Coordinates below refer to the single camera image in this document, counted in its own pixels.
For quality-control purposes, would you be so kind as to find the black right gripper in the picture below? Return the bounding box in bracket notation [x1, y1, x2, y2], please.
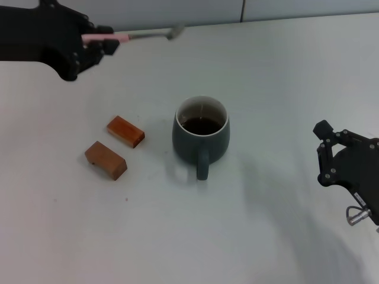
[313, 120, 379, 227]

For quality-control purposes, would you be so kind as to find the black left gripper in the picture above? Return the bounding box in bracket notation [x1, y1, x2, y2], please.
[0, 0, 120, 82]

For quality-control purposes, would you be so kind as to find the pink handled metal spoon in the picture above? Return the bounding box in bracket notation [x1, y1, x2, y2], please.
[82, 22, 186, 42]

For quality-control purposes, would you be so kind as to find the grey ceramic cup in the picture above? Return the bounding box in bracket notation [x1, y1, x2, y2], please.
[172, 95, 231, 181]

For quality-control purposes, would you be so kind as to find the orange glossy wooden block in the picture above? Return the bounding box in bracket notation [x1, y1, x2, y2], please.
[106, 115, 146, 149]

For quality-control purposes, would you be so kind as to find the brown notched wooden block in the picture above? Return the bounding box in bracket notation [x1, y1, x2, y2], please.
[84, 141, 128, 180]

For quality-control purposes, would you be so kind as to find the dark coffee liquid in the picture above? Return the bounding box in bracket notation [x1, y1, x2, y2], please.
[180, 117, 223, 135]

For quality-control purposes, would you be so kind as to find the silver connector with cable loop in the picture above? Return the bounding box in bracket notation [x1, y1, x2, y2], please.
[345, 205, 371, 227]

